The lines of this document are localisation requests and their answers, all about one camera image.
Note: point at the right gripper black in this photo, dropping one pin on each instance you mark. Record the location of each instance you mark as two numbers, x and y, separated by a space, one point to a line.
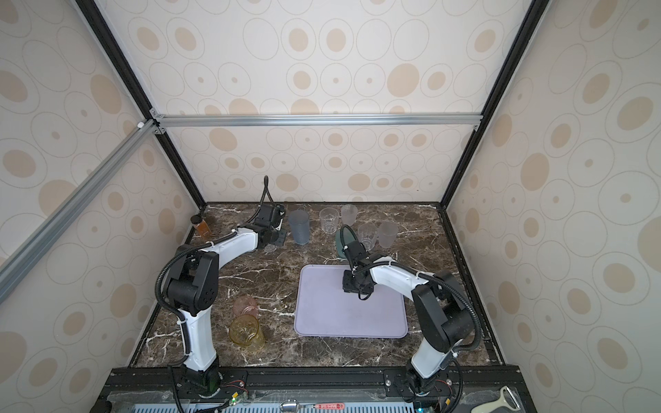
347 286

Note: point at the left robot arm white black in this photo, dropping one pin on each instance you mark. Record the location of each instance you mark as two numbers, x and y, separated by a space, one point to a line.
188 286

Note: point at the frosted dimpled small cup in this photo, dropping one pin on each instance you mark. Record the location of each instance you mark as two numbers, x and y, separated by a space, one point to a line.
349 214

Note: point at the clear ribbed small glass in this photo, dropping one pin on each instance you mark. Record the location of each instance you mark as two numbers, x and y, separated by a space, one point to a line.
329 220

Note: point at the lavender plastic tray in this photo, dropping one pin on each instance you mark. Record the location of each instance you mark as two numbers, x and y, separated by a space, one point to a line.
323 309

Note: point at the frosted dimpled tall cup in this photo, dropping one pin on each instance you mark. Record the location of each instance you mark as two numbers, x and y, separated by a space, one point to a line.
386 234

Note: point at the small amber bottle black cap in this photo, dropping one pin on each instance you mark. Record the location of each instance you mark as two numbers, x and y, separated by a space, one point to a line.
201 226

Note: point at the tall blue plastic tumbler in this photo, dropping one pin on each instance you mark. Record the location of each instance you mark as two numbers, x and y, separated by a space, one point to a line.
299 222

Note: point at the teal dimpled plastic tumbler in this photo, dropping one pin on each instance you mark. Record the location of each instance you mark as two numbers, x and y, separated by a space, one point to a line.
343 237

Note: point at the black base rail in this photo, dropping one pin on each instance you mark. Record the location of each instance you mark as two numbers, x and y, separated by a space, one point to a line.
362 389

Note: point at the white peeler tool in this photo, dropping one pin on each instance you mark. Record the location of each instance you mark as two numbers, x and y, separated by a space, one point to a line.
506 400

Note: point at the aluminium frame bar horizontal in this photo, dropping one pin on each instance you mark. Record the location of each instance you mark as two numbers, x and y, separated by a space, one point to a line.
321 120

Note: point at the clear faceted small glass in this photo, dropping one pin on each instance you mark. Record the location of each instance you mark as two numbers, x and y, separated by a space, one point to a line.
368 235

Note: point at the yellow glass mug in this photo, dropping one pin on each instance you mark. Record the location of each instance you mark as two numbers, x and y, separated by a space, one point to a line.
245 331

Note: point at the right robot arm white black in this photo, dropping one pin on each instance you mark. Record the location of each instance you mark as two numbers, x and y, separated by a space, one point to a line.
449 323

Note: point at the red handled screwdriver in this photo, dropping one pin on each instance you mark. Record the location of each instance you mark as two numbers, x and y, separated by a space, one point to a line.
293 406

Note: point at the aluminium frame bar left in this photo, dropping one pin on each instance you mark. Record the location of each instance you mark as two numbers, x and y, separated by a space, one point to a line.
18 266

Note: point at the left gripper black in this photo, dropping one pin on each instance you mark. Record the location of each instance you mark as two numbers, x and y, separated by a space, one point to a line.
282 233

